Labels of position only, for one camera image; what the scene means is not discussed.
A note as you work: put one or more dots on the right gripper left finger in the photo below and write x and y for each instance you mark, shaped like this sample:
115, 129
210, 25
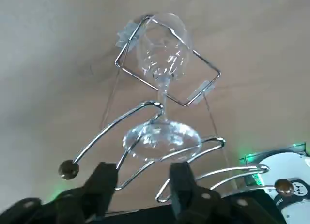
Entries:
101, 183

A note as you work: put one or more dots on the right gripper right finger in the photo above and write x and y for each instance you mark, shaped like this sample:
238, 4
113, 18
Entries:
184, 185

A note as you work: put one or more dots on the clear glass goblet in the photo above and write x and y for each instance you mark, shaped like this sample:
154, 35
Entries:
162, 139

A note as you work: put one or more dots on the clear tape piece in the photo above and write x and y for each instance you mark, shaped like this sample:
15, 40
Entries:
201, 92
124, 37

